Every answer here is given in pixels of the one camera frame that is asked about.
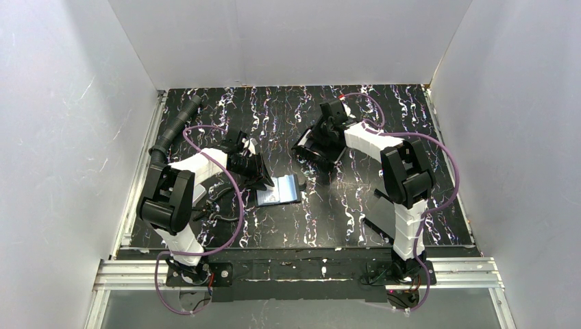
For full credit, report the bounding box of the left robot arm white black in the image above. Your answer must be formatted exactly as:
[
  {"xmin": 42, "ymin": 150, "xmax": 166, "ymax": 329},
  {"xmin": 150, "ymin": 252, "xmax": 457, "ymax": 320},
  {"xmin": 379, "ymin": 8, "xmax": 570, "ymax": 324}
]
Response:
[{"xmin": 136, "ymin": 130, "xmax": 274, "ymax": 267}]

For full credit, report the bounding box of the black plastic tray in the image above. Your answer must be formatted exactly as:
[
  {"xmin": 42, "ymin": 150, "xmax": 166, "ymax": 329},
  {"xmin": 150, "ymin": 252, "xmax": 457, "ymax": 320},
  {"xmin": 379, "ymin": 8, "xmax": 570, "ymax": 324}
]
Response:
[{"xmin": 291, "ymin": 126, "xmax": 347, "ymax": 171}]

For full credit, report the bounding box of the black pliers tool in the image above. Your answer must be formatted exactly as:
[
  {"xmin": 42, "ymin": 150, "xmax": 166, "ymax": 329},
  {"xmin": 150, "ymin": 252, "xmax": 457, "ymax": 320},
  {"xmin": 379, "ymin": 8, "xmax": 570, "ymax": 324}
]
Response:
[{"xmin": 190, "ymin": 186, "xmax": 239, "ymax": 223}]

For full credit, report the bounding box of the aluminium frame rail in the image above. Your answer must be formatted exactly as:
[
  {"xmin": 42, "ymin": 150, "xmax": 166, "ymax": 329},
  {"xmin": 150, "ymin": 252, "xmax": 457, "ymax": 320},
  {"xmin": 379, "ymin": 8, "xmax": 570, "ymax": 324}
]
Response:
[{"xmin": 85, "ymin": 249, "xmax": 516, "ymax": 328}]

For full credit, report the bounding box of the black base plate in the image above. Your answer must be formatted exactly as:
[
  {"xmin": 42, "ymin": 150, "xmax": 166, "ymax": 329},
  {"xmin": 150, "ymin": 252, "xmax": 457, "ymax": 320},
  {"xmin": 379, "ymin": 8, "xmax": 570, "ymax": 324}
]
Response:
[
  {"xmin": 359, "ymin": 260, "xmax": 437, "ymax": 290},
  {"xmin": 166, "ymin": 260, "xmax": 233, "ymax": 287}
]

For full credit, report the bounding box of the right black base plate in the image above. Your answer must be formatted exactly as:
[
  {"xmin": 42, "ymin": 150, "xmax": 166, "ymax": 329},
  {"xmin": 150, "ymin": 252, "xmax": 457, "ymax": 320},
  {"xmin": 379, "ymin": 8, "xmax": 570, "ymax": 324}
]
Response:
[{"xmin": 359, "ymin": 260, "xmax": 437, "ymax": 290}]

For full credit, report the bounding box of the grey flat card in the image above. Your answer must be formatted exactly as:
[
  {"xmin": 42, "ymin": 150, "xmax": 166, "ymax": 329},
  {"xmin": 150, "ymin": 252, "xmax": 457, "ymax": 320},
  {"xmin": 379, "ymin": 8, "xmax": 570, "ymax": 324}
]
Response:
[{"xmin": 192, "ymin": 182, "xmax": 207, "ymax": 206}]

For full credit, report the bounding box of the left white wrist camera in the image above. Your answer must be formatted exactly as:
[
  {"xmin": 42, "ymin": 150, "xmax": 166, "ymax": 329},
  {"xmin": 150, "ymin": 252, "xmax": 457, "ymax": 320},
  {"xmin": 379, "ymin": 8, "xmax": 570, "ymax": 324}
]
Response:
[{"xmin": 243, "ymin": 138, "xmax": 258, "ymax": 155}]

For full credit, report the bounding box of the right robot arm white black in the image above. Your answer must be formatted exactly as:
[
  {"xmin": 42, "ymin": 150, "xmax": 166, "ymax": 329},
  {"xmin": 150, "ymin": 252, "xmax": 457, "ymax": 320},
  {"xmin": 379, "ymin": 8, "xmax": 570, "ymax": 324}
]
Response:
[{"xmin": 294, "ymin": 99, "xmax": 436, "ymax": 280}]

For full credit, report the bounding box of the black corrugated hose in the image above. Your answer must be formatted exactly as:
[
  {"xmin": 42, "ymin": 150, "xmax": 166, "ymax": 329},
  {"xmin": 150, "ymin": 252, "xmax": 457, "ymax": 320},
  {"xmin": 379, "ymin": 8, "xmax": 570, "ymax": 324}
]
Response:
[{"xmin": 148, "ymin": 95, "xmax": 203, "ymax": 167}]

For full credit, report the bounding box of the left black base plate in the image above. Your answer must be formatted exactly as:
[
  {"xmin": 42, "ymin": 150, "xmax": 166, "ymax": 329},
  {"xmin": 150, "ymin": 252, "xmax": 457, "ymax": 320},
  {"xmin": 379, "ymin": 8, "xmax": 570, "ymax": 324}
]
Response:
[{"xmin": 166, "ymin": 260, "xmax": 233, "ymax": 287}]

